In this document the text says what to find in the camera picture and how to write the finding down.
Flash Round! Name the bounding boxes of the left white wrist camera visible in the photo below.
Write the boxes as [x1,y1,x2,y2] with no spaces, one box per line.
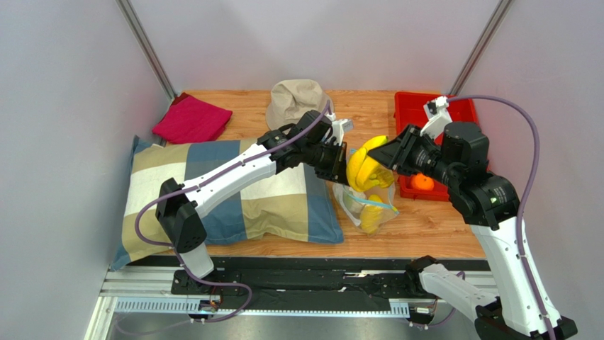
[325,113,354,145]

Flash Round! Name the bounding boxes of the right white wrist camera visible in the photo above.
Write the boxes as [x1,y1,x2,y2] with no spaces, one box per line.
[420,96,452,140]

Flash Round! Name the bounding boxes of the clear zip top bag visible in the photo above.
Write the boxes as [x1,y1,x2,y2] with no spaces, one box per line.
[332,147,399,235]

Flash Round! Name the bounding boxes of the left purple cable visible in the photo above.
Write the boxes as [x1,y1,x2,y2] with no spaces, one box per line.
[133,99,332,324]

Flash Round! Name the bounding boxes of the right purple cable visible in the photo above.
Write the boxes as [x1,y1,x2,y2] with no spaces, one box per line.
[427,95,558,340]

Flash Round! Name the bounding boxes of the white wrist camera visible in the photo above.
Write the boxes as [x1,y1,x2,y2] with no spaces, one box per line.
[325,113,354,145]
[420,96,452,140]

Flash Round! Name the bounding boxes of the fake orange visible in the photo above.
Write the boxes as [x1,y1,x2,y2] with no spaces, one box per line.
[410,174,435,191]

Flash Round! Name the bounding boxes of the magenta folded cloth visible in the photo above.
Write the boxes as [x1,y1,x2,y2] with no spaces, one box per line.
[151,92,233,145]

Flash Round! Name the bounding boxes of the beige bucket hat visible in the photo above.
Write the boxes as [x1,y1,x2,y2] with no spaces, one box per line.
[265,79,334,130]

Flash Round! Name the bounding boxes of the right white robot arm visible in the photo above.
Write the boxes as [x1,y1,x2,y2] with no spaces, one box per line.
[368,122,578,339]

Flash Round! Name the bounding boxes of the purple cable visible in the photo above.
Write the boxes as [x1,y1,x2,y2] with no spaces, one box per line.
[133,99,332,324]
[427,95,558,340]

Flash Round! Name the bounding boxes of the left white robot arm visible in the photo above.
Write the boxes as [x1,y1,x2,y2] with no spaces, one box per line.
[155,110,353,283]

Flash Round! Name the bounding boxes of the plaid pillow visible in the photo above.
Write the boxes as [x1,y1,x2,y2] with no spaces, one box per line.
[109,137,344,271]

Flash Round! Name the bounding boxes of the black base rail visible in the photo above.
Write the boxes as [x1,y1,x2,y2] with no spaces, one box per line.
[162,254,473,313]

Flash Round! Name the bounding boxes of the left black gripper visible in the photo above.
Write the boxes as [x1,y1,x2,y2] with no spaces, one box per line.
[303,141,352,188]

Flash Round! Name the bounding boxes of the fake white cauliflower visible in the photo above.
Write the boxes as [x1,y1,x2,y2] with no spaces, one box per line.
[342,187,366,215]

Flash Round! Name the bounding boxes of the fake banana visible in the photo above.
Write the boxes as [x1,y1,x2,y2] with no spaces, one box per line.
[346,135,394,192]

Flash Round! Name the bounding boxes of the red plastic bin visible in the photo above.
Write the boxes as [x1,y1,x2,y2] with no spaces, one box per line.
[393,91,479,202]

